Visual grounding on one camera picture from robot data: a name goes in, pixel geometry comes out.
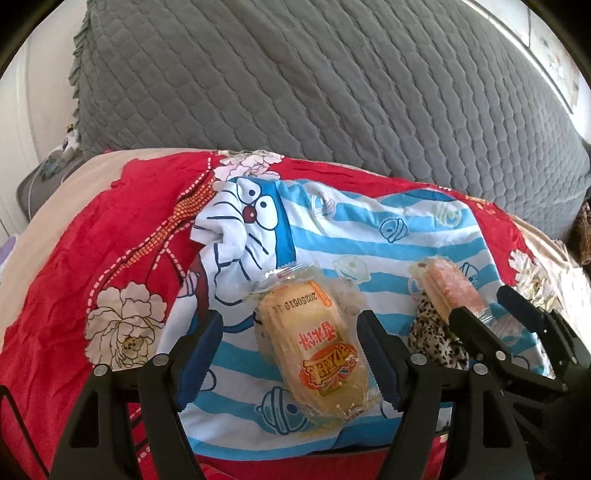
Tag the blue striped cartoon cloth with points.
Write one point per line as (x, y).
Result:
(369, 240)

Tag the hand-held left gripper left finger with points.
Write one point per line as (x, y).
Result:
(198, 355)

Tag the grey nightstand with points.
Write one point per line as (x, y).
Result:
(37, 189)

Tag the leopard print cloth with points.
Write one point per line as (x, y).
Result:
(434, 337)

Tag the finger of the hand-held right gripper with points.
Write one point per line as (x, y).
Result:
(475, 337)
(554, 332)

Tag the pile of clothes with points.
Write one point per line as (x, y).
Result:
(582, 230)

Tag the yellow rice cracker packet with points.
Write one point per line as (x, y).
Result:
(314, 350)

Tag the small items on nightstand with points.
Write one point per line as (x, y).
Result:
(64, 152)

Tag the wall poster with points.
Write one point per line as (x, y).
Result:
(554, 46)

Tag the orange rice cracker packet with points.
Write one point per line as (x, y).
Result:
(445, 286)

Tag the purple white round container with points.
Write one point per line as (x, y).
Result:
(7, 247)

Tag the grey quilted headboard cover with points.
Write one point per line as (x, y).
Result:
(323, 83)

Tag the red floral bed sheet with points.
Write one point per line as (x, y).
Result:
(92, 258)

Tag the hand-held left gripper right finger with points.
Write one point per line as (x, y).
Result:
(381, 360)

